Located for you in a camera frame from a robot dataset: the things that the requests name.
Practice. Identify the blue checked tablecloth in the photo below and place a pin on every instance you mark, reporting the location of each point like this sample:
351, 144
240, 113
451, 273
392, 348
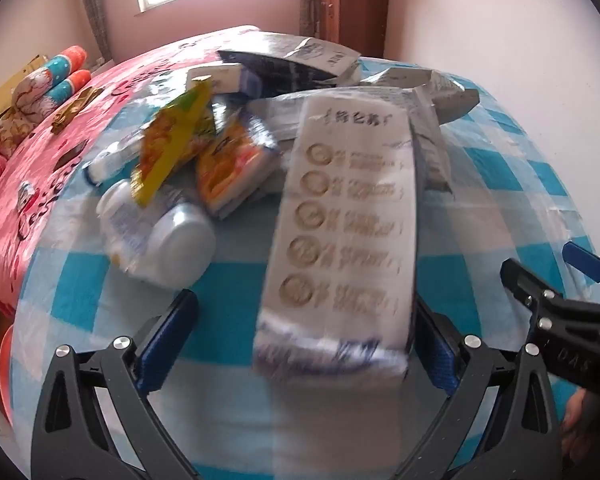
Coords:
505, 200

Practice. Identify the crushed grey milk carton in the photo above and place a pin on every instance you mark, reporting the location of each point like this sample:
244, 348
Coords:
445, 95

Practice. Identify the beige floral pillow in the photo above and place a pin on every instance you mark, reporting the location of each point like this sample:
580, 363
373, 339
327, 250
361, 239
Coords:
10, 127

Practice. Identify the orange tissue packet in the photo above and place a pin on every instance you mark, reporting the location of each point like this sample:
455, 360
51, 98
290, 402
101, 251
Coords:
230, 165

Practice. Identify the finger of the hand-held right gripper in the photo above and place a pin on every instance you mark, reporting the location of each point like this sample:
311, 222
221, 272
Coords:
585, 260
520, 282

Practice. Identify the large white plastic bottle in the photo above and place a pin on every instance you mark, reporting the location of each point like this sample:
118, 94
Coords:
180, 240

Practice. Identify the pink bed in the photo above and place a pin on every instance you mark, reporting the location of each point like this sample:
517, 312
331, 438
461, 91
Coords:
110, 110

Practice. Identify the flattened white carton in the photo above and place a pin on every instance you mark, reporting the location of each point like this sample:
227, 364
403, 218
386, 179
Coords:
320, 52

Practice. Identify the small white bottle blue cap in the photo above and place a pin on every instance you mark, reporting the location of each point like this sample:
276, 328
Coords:
110, 160

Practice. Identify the person's right hand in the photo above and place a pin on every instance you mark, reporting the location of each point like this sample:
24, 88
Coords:
582, 417

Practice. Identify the yellow headboard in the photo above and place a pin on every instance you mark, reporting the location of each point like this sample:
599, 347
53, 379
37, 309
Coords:
5, 85

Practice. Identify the brown cloth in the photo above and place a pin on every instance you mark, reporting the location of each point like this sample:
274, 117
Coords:
75, 107

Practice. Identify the grey patterned curtain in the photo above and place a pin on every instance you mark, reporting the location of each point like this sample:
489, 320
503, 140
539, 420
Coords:
311, 0
95, 5

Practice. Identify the flattened dark blue carton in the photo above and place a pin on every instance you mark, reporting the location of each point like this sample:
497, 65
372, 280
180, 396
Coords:
280, 72

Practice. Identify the small white packet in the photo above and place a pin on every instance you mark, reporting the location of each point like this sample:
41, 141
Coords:
26, 194

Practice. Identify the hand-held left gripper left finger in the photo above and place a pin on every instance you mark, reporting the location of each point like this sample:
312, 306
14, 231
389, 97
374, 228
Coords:
170, 330

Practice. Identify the black phone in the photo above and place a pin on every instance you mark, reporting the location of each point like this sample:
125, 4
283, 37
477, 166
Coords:
70, 156

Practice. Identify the white milk carton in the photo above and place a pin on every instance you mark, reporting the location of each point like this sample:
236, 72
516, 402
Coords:
432, 150
340, 210

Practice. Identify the yellow snack packet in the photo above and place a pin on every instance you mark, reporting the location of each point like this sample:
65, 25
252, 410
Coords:
165, 145

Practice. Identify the folded floral quilt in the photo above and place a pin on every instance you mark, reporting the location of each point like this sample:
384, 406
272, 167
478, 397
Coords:
35, 95

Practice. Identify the blue orange bolster pillow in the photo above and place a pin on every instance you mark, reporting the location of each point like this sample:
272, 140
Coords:
67, 62
70, 86

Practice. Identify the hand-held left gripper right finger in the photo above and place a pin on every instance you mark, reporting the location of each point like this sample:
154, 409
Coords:
442, 360

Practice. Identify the orange plastic chair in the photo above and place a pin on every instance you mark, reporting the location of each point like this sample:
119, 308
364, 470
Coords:
7, 375

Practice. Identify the brown wooden cabinet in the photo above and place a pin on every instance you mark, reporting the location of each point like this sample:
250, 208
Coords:
360, 5

